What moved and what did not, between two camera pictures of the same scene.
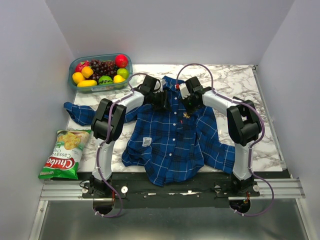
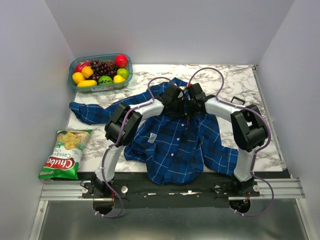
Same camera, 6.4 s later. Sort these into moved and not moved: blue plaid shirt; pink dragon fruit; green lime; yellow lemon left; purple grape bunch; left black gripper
Moved: left black gripper; blue plaid shirt
Not moved: pink dragon fruit; purple grape bunch; green lime; yellow lemon left
